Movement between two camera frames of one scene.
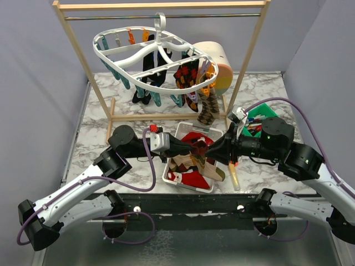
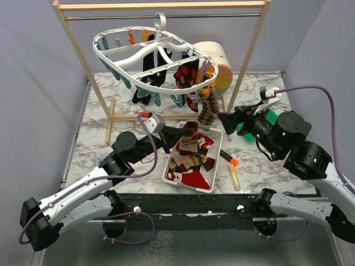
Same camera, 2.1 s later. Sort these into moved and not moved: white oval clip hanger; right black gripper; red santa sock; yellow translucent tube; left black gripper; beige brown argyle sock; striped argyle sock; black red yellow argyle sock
Moved: striped argyle sock; right black gripper; left black gripper
Not moved: black red yellow argyle sock; white oval clip hanger; beige brown argyle sock; red santa sock; yellow translucent tube
